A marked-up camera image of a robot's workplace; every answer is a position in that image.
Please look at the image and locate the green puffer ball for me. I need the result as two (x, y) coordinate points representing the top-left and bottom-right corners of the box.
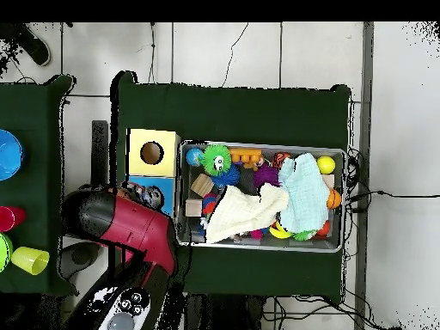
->
(200, 144), (232, 177)

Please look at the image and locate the cream waffle cloth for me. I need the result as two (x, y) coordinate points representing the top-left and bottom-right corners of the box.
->
(205, 183), (290, 243)

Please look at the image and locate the crinkly clear plastic packet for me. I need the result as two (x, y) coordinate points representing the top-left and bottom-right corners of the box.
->
(126, 181), (165, 211)

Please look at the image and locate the light blue waffle cloth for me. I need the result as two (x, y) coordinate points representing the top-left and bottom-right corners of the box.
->
(278, 152), (331, 234)

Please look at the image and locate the wooden box with three holes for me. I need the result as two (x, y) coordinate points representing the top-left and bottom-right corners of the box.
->
(121, 128), (182, 270)

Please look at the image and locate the shallow clear mesh bin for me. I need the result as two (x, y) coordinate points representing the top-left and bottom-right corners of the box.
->
(174, 139), (348, 254)

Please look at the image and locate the wavy wooden block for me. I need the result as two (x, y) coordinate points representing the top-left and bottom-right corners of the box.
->
(190, 173), (215, 198)

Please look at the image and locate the blue globe ball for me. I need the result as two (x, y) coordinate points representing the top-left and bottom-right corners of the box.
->
(185, 147), (205, 168)

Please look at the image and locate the wooden cube block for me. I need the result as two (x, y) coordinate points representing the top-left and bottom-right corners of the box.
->
(185, 199), (204, 217)

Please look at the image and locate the orange toy brick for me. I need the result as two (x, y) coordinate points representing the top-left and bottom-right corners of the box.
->
(229, 148), (264, 169)

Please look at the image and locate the purple spiky ball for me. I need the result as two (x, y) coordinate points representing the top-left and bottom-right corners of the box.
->
(252, 163), (281, 188)

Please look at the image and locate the yellow ball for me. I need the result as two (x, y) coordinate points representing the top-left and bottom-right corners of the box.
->
(315, 155), (337, 175)

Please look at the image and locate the small orange basketball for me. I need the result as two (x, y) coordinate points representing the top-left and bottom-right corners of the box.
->
(326, 188), (343, 210)

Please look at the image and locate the black robot stand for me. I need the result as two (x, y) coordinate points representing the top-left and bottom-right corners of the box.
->
(185, 293), (267, 330)

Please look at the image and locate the grey rounded base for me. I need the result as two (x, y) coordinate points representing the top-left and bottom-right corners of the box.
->
(59, 241), (101, 279)

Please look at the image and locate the dark green side table cloth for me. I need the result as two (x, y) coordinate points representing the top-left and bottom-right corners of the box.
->
(0, 74), (79, 296)

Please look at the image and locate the yellow green plastic cup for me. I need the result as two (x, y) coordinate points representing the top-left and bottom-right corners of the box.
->
(10, 246), (51, 276)

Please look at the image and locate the blue bowl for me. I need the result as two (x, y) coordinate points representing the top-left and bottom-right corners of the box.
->
(0, 128), (26, 182)

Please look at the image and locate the red toy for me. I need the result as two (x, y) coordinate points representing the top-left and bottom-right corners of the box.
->
(0, 205), (27, 233)

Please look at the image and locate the person's shoe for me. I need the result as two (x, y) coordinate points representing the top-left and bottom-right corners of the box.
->
(15, 24), (52, 67)

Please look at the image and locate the black cable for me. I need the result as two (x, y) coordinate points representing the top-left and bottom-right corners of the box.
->
(346, 189), (440, 204)

